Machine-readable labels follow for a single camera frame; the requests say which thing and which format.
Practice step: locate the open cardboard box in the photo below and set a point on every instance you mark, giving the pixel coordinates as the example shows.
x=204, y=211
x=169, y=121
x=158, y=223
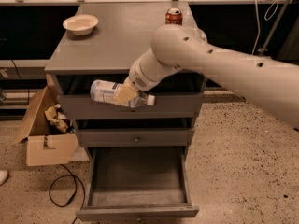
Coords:
x=44, y=144

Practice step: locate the white ceramic bowl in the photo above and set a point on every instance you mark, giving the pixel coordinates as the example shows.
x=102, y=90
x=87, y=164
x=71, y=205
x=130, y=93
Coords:
x=82, y=24

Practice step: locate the white shoe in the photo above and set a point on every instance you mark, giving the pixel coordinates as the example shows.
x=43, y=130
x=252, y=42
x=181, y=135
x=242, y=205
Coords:
x=3, y=176

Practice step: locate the grey drawer cabinet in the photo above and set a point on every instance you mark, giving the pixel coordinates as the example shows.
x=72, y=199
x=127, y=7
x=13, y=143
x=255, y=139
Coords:
x=121, y=36

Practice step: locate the metal stand pole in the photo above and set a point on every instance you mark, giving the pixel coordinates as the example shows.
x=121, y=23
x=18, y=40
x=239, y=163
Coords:
x=271, y=11

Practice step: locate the grey open bottom drawer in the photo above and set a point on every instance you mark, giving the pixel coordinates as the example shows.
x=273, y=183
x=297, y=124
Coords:
x=137, y=183

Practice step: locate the crumpled trash in box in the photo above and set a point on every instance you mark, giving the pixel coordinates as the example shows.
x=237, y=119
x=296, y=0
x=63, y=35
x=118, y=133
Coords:
x=58, y=120

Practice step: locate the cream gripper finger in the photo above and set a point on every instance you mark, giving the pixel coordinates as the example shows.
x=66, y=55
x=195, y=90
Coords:
x=126, y=93

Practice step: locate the grey top drawer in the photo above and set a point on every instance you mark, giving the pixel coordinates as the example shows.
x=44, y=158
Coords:
x=173, y=105

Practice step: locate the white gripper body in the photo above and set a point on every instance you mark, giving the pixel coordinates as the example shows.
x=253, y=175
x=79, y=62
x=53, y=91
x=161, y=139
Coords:
x=138, y=76

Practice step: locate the red cola can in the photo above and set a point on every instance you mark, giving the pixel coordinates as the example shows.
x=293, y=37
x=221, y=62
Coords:
x=173, y=16

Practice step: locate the grey middle drawer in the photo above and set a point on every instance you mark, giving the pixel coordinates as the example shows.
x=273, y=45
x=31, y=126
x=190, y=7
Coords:
x=135, y=137

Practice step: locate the clear blue-label plastic bottle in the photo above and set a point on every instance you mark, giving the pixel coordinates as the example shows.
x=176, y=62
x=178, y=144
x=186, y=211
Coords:
x=105, y=91

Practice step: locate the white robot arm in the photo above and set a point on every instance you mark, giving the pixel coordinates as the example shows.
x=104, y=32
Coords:
x=271, y=85

